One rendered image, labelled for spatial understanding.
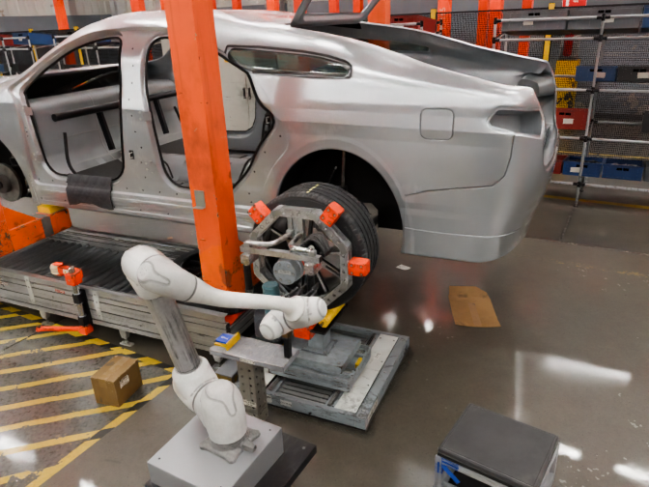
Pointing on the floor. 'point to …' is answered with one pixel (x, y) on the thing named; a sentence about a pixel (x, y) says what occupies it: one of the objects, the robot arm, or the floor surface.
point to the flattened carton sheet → (471, 306)
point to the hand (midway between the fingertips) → (310, 287)
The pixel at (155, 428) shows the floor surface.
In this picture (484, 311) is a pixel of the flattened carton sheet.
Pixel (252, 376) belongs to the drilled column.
